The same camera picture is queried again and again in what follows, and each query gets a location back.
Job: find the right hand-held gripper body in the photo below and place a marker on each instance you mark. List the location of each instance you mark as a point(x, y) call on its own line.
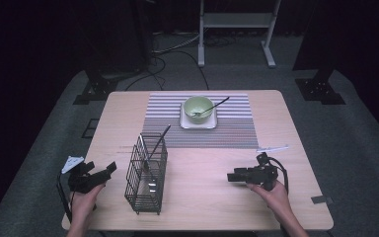
point(263, 174)

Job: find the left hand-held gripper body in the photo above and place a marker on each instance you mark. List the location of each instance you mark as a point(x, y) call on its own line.
point(85, 181)

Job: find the light green bowl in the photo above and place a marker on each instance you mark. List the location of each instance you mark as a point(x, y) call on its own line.
point(194, 118)

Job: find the person's left hand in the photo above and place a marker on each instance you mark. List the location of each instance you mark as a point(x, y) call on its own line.
point(84, 202)

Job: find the person's right hand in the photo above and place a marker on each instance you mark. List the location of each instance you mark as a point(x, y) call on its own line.
point(274, 197)

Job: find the black tape floor marking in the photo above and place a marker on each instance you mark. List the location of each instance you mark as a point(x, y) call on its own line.
point(90, 128)

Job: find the striped grey placemat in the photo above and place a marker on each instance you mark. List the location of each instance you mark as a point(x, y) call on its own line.
point(237, 131)

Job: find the grey tape strip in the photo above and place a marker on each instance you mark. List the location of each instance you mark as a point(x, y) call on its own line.
point(321, 199)

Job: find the white square plate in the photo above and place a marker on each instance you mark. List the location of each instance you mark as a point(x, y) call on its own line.
point(197, 125)

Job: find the black stand base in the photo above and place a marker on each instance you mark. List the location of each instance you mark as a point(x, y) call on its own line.
point(320, 89)
point(95, 89)

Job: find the white metal stand frame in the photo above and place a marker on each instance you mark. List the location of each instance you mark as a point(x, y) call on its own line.
point(237, 20)

